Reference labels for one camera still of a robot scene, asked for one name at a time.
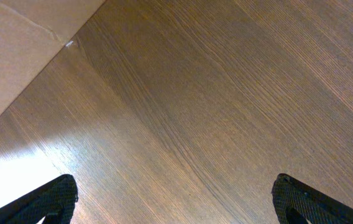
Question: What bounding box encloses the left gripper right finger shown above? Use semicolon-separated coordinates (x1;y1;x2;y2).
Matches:
272;173;353;224

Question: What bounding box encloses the brown cardboard box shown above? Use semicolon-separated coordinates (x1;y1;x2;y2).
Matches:
0;0;104;115

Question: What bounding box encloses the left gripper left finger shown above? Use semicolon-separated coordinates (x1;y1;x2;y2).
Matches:
0;174;78;224

